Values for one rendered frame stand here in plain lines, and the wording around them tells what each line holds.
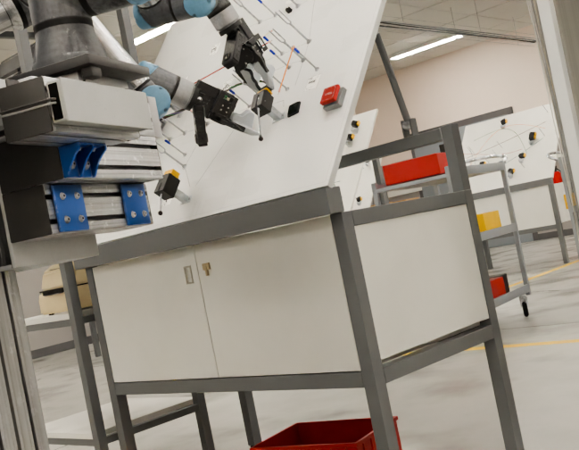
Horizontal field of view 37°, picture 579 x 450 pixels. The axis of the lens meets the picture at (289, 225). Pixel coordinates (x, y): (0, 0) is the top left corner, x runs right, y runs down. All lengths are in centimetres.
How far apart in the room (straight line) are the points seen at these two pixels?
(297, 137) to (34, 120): 106
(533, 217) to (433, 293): 678
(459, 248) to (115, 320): 116
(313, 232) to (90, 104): 92
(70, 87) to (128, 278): 150
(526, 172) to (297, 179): 713
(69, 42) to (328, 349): 102
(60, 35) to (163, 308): 120
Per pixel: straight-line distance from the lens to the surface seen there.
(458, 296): 249
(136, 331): 286
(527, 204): 915
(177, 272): 264
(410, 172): 502
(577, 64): 238
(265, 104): 240
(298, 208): 218
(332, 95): 227
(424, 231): 240
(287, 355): 235
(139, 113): 158
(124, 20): 345
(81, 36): 175
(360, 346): 217
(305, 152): 227
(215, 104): 229
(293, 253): 227
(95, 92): 147
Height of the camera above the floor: 75
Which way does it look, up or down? 1 degrees up
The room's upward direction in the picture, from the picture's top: 11 degrees counter-clockwise
